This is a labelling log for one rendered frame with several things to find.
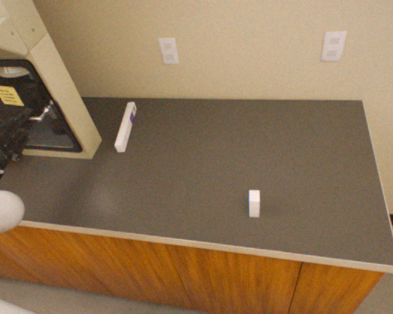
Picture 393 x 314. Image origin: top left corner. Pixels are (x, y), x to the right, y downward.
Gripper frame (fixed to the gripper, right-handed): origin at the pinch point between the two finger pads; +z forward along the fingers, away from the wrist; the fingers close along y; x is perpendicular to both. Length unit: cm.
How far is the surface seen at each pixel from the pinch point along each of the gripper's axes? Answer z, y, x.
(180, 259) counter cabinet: -22, -49, -49
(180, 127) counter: 26, -27, -42
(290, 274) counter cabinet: -22, -50, -87
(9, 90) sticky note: 4.0, 8.4, 3.8
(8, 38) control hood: 1.0, 27.1, -11.7
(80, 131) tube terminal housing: 7.6, -12.7, -10.5
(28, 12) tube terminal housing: 12.7, 28.7, -11.8
